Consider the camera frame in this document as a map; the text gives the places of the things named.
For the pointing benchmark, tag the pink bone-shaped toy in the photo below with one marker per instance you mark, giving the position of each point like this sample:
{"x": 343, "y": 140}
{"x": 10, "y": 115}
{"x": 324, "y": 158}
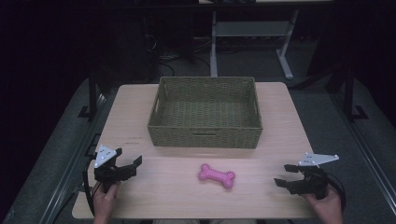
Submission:
{"x": 216, "y": 176}

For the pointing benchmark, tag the person's left hand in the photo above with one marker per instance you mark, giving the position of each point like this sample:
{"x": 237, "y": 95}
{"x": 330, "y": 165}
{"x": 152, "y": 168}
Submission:
{"x": 105, "y": 202}

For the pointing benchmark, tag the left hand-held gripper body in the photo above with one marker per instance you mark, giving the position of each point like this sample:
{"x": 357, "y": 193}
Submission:
{"x": 107, "y": 174}

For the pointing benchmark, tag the black bracket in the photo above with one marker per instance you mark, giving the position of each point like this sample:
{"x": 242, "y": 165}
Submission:
{"x": 92, "y": 144}

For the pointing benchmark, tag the white metal desk frame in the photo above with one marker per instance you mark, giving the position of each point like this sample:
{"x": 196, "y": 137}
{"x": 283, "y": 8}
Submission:
{"x": 249, "y": 28}

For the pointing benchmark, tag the person's right hand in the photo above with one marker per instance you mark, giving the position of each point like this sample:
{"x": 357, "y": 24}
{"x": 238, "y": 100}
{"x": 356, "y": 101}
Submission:
{"x": 327, "y": 208}

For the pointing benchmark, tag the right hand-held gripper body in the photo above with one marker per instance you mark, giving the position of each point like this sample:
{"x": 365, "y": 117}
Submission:
{"x": 313, "y": 183}

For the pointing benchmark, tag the black metal stand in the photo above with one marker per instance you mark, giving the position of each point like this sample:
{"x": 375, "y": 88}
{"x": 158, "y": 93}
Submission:
{"x": 349, "y": 96}
{"x": 92, "y": 93}

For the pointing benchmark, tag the green woven basket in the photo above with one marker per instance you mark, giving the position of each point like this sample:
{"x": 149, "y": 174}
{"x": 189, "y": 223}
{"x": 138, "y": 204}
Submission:
{"x": 205, "y": 137}

